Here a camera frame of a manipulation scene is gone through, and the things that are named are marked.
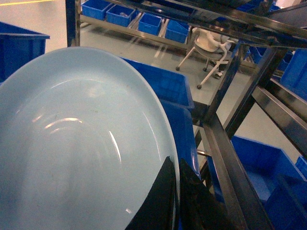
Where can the blue crate on shelf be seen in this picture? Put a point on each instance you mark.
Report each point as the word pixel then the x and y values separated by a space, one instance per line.
pixel 169 86
pixel 182 127

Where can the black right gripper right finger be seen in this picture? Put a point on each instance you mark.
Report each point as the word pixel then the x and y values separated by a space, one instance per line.
pixel 198 208

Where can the far low shelf rack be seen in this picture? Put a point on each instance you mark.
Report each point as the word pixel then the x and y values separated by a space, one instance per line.
pixel 132 29

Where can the blue crate lower right shelf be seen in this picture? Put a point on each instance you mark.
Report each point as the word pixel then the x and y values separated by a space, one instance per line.
pixel 263 163

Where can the stainless steel shelf rack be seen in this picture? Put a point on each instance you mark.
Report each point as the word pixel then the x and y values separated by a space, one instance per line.
pixel 223 17

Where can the white office chair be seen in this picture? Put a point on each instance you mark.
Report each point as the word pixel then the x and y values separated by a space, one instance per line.
pixel 216 48

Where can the blue crate on shelf rear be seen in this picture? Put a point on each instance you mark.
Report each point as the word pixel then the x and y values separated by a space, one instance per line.
pixel 169 86

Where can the light blue round plate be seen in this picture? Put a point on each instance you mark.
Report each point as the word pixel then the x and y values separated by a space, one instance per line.
pixel 83 137

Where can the blue crate on shelf front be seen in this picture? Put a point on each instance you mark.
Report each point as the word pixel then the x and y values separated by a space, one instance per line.
pixel 182 127

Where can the blue crate left rear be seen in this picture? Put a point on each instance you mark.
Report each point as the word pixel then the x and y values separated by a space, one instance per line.
pixel 18 46

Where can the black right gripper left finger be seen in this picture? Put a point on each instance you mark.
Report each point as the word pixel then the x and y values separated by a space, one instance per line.
pixel 159 210

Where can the blue bin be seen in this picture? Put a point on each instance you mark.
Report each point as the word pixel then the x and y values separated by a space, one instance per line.
pixel 150 24
pixel 177 31
pixel 96 8
pixel 120 15

